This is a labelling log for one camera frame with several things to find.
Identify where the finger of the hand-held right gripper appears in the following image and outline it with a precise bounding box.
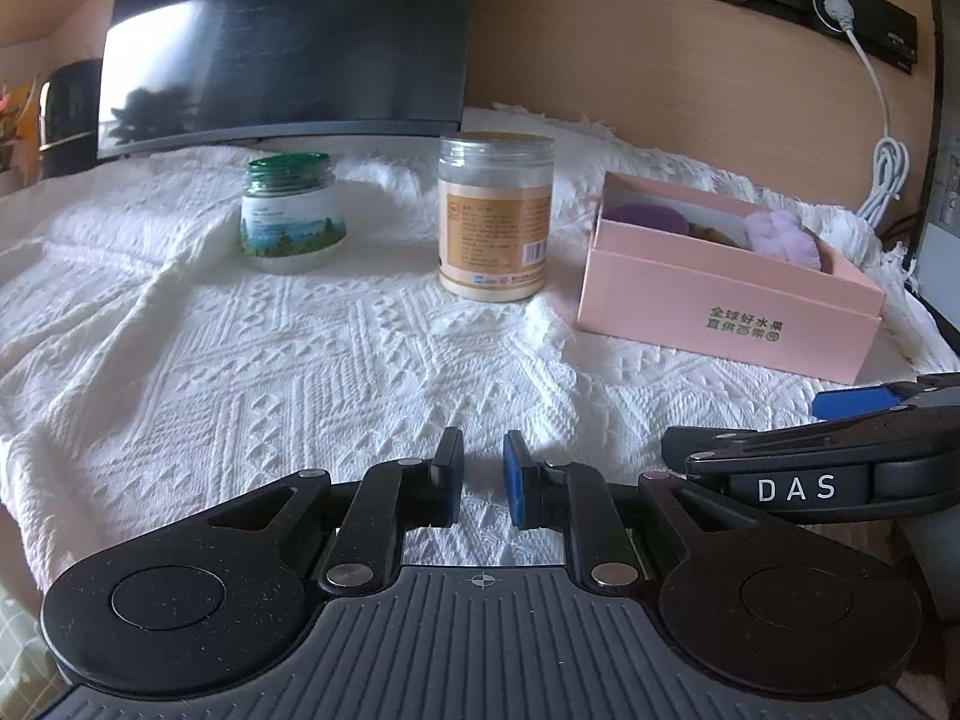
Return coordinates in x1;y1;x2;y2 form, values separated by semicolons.
664;411;912;478
812;371;960;419

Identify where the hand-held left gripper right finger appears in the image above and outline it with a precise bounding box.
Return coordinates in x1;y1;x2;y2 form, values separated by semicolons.
501;429;760;597

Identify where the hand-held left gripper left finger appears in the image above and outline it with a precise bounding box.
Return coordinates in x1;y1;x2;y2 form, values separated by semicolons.
199;427;466;598

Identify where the pink cardboard box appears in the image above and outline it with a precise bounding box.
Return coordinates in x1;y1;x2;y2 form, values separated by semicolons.
576;171;887;385

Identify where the lavender plush ball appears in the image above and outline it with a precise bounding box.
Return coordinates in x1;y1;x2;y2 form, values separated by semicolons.
739;210;833;272

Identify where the brown furry keychain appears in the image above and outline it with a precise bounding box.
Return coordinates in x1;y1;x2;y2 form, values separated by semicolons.
686;221;751;248

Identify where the purple round fluffy pad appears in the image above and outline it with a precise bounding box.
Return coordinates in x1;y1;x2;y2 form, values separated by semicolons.
611;202;695;237

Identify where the white textured blanket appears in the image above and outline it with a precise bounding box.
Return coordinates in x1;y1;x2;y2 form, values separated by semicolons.
0;105;960;593

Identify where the beige lid plastic jar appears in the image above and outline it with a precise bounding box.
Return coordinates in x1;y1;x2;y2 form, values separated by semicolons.
437;133;556;301

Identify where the green lid glass jar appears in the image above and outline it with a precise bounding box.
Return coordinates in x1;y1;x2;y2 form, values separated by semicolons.
240;152;347;275

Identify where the grey computer case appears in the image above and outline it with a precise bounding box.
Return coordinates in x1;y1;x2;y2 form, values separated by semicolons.
904;0;960;301

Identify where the green plaid cloth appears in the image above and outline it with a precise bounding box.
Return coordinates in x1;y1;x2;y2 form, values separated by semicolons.
0;585;72;691

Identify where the black computer monitor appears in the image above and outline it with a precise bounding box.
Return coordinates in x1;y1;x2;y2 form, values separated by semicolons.
96;0;482;161

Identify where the black cylindrical appliance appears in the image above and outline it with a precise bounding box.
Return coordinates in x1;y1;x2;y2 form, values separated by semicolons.
37;58;106;179

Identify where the white plug and cable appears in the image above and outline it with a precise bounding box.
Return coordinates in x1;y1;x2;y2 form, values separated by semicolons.
817;0;912;230

